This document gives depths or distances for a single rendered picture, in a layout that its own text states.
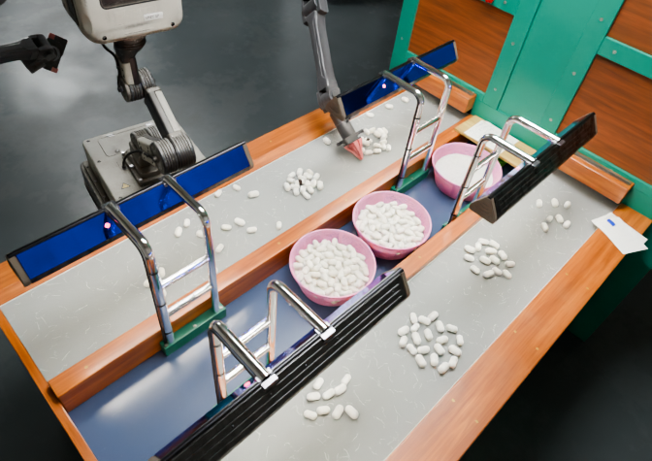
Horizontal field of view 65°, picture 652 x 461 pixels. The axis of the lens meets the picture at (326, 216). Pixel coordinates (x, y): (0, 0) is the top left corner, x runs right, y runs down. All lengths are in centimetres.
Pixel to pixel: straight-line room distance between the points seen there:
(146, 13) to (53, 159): 158
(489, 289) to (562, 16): 97
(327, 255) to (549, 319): 68
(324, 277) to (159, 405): 57
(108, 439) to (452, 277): 105
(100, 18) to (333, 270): 104
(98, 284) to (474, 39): 163
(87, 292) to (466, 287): 111
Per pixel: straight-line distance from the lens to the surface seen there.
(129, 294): 158
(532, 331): 162
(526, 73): 215
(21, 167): 326
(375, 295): 111
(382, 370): 144
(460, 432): 140
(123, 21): 183
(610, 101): 206
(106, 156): 243
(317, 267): 159
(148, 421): 146
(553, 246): 191
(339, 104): 162
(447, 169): 204
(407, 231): 175
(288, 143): 198
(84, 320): 156
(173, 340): 149
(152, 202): 131
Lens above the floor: 200
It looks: 47 degrees down
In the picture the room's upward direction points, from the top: 8 degrees clockwise
